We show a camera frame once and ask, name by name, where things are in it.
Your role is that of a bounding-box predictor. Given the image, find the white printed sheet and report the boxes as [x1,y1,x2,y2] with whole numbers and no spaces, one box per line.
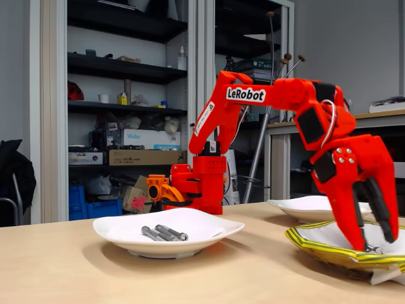
[222,148,241,206]

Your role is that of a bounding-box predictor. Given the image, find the small blue crate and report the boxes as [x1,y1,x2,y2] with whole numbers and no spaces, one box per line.
[68,185,86,207]

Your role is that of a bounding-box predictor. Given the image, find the white Weller box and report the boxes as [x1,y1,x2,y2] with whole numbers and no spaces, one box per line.
[122,128,182,150]

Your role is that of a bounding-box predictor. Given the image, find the flat white printed box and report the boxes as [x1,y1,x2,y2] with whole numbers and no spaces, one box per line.
[68,151,104,166]

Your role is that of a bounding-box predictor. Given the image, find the white square plate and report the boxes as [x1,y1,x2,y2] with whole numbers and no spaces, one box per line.
[266,195,374,224]
[92,207,246,260]

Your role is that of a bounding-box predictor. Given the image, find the white plastic bottle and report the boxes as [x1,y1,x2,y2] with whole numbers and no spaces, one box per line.
[177,46,188,71]

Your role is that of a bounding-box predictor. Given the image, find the long brown cardboard box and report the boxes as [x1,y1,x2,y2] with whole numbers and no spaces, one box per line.
[108,149,188,167]

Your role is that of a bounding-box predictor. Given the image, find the white plush toy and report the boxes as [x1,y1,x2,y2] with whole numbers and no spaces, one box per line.
[163,115,180,134]

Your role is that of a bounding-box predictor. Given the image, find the wooden top side desk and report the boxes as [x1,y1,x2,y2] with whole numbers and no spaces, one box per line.
[267,109,405,203]

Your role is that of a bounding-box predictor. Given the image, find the red helmet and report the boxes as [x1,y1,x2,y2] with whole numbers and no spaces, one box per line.
[67,80,85,101]

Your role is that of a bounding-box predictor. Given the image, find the white servo cable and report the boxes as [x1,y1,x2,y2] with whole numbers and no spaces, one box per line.
[320,99,339,149]

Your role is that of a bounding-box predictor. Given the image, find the yellow green striped paper plate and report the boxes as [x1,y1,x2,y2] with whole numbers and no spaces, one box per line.
[283,220,405,286]

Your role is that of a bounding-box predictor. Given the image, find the grey cabinet with black shelves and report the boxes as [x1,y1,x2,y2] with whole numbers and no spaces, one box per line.
[30,0,199,224]

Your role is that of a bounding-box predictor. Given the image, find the crumpled clear plastic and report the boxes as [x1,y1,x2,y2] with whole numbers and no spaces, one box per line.
[130,94,150,107]

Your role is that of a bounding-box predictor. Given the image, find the black jacket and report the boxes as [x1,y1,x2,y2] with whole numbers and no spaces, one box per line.
[0,139,37,220]

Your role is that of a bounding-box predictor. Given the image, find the white plastic bag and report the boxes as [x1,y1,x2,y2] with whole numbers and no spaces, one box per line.
[121,116,142,130]

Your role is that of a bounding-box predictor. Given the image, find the metal coat stand wooden knobs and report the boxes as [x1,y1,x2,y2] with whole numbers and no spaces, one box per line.
[242,11,307,205]

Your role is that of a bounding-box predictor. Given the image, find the grey metal cabinet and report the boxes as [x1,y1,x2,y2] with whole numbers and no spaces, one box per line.
[197,0,296,205]

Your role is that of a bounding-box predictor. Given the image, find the grey metal chair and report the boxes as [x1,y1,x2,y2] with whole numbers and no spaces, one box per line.
[0,172,25,227]

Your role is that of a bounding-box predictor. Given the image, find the cardboard box with pink sticker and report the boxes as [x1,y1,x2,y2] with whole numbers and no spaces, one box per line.
[121,175,153,214]

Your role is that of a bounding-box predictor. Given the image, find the wide blue crate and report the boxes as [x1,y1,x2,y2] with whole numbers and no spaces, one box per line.
[68,198,123,222]

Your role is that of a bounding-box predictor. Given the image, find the green printed box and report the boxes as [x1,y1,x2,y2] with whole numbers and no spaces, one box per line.
[233,58,273,72]

